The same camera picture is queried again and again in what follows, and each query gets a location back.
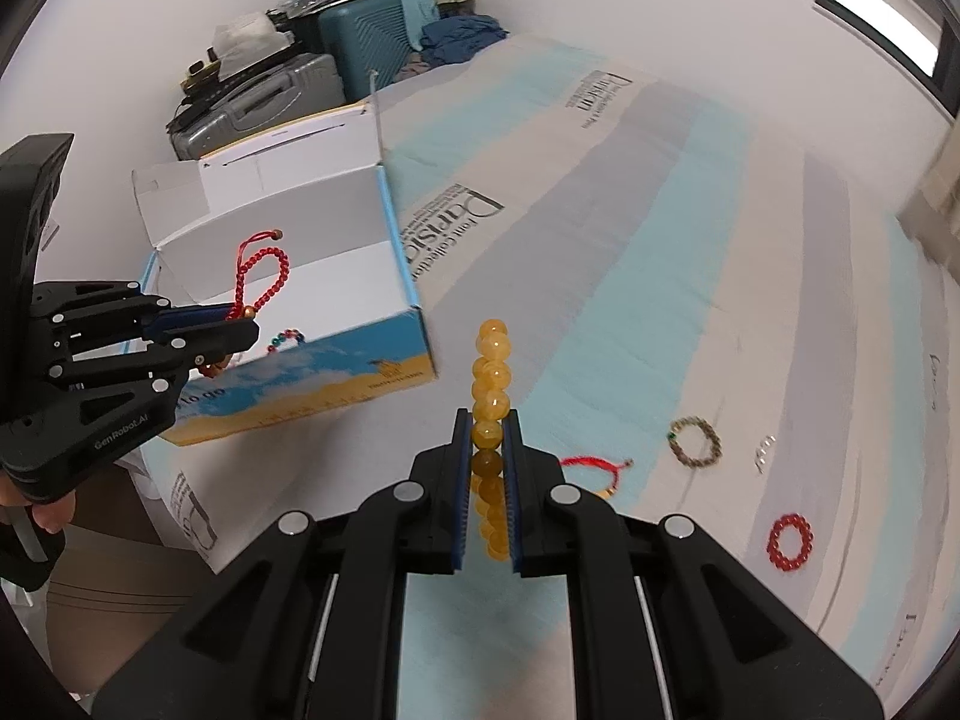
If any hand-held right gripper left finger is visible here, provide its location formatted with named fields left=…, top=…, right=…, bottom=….
left=94, top=409, right=481, bottom=720

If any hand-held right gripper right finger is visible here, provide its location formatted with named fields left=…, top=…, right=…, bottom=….
left=501, top=411, right=882, bottom=720

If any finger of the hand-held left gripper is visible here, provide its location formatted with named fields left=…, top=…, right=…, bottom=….
left=30, top=279, right=260, bottom=346
left=45, top=319, right=261, bottom=407

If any red cord bracelet gold charm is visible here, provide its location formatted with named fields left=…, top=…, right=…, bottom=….
left=559, top=456, right=635, bottom=500

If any red cord bracelet wooden tube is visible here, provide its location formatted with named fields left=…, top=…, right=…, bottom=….
left=196, top=229, right=291, bottom=380

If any yellow bead bracelet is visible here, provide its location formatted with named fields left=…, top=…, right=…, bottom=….
left=469, top=319, right=515, bottom=563

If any green brown bead bracelet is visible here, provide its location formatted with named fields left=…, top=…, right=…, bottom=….
left=667, top=418, right=722, bottom=466

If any blue yellow printed cardboard box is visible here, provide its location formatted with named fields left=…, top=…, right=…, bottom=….
left=131, top=97, right=442, bottom=447

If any red bead bracelet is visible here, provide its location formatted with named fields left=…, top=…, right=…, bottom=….
left=767, top=514, right=815, bottom=572

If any person's left hand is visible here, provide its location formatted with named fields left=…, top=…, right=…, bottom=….
left=0, top=476, right=76, bottom=535

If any grey suitcase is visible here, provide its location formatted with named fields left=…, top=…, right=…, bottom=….
left=166, top=52, right=347, bottom=162

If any white plastic bag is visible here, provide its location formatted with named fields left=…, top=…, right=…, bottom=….
left=212, top=11, right=282, bottom=80

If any striped bed sheet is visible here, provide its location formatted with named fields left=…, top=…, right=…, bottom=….
left=139, top=34, right=960, bottom=713

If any teal suitcase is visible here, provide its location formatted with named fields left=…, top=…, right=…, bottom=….
left=319, top=0, right=440, bottom=102

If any blue clothes pile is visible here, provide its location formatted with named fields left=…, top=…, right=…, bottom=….
left=418, top=13, right=511, bottom=68

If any beige curtain beside window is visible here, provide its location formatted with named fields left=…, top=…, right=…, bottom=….
left=896, top=127, right=960, bottom=263

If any dark framed window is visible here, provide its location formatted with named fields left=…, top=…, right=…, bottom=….
left=814, top=0, right=960, bottom=121

